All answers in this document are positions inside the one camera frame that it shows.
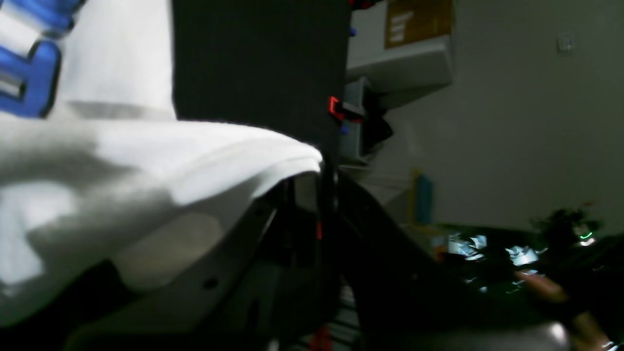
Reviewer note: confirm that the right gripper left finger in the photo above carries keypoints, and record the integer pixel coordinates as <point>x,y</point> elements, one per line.
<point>269,282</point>

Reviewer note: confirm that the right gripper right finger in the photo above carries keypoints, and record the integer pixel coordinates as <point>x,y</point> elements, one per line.
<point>405,300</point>

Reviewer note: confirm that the white printed t-shirt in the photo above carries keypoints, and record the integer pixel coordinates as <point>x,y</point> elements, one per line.
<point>95,165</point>

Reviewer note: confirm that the grey shelf unit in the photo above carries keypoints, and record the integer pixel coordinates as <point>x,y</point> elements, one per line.
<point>360,141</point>

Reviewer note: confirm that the red clamp top right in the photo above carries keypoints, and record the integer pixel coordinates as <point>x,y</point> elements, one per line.
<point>345,111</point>

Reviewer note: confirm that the black table cloth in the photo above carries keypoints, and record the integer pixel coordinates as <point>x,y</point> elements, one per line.
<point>264,63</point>

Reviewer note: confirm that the brown sign on wall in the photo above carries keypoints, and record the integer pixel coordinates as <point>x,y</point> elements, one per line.
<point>410,21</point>

